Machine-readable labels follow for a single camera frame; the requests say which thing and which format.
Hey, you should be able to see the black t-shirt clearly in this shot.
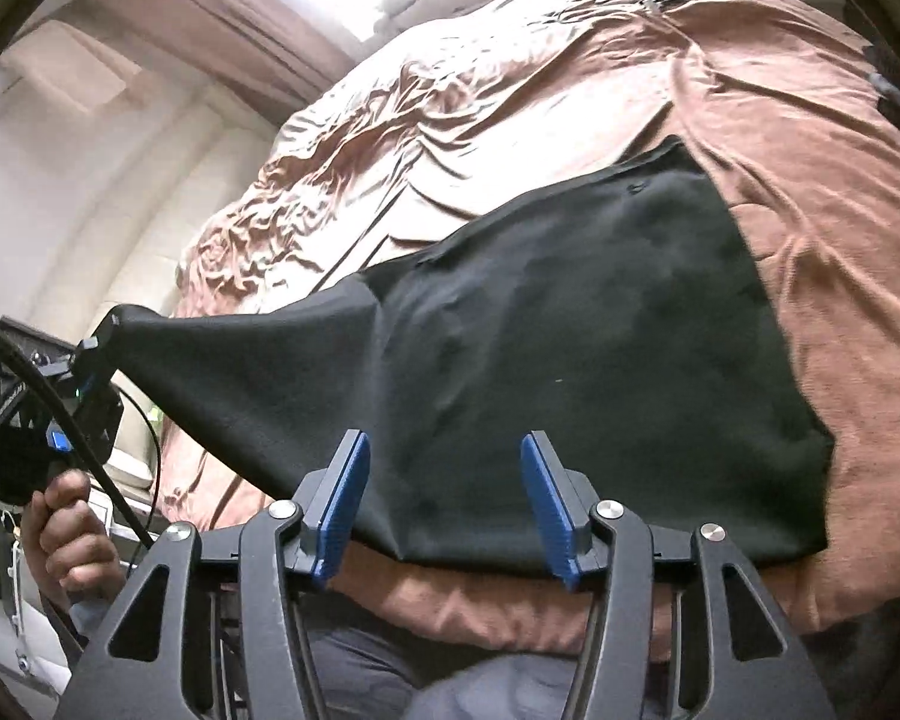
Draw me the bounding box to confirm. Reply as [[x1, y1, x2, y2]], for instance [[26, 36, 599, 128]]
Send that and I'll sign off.
[[94, 135, 835, 569]]

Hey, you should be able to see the person's left leg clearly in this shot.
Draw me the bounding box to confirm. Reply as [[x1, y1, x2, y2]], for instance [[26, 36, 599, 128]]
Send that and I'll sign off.
[[300, 604, 436, 720]]

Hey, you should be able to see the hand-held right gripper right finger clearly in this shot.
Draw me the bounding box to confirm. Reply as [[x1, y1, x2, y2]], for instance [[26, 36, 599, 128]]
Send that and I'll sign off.
[[520, 431, 845, 720]]

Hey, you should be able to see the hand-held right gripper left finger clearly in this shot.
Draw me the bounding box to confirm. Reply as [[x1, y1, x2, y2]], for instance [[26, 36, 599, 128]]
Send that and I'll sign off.
[[56, 429, 372, 720]]

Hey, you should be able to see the cream padded headboard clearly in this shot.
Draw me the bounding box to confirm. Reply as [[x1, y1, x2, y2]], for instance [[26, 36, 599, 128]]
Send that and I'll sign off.
[[0, 82, 278, 436]]

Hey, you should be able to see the bed with brown blanket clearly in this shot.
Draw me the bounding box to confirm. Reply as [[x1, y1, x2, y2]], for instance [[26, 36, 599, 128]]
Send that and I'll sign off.
[[154, 0, 900, 653]]

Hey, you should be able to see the person's right leg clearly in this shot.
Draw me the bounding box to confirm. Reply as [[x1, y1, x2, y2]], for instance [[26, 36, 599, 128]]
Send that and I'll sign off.
[[412, 649, 672, 720]]

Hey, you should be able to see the person's leg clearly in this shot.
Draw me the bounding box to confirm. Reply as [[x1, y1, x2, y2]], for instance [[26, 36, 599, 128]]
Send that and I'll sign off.
[[300, 604, 436, 720], [412, 649, 672, 720]]

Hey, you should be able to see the person's left hand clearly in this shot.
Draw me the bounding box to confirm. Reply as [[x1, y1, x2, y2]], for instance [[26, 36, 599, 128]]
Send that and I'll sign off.
[[19, 469, 126, 606]]

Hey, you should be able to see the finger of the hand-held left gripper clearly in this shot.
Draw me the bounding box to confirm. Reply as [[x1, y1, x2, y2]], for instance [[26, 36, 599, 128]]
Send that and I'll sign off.
[[67, 335, 115, 391]]

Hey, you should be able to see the white charging cable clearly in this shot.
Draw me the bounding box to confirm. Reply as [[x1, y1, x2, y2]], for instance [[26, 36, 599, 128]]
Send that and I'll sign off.
[[0, 510, 37, 685]]

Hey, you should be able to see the pink curtain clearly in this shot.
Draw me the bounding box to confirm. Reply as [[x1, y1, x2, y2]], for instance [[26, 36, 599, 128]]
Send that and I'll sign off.
[[94, 0, 368, 117]]

